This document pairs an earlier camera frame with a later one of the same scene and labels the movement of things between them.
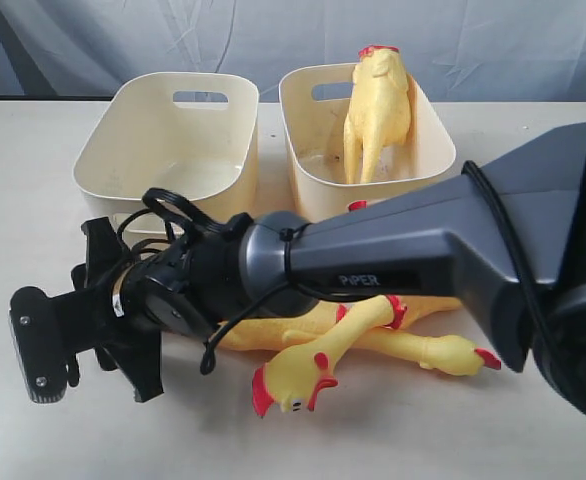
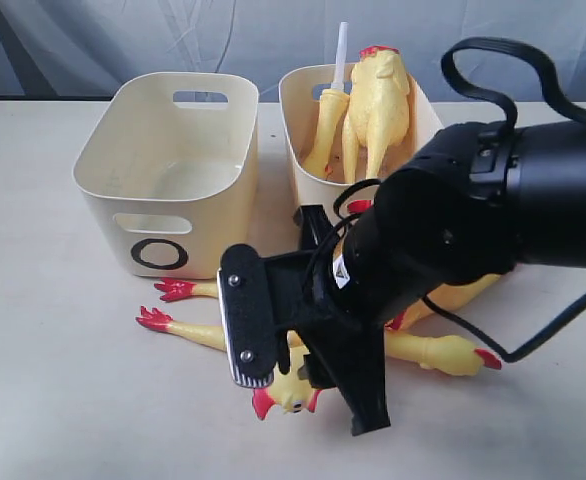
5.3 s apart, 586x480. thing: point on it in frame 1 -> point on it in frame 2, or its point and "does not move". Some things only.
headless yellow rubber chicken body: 379,114 does not move
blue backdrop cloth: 463,50 does not move
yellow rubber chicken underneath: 301,325 does not move
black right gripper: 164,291 -> 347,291
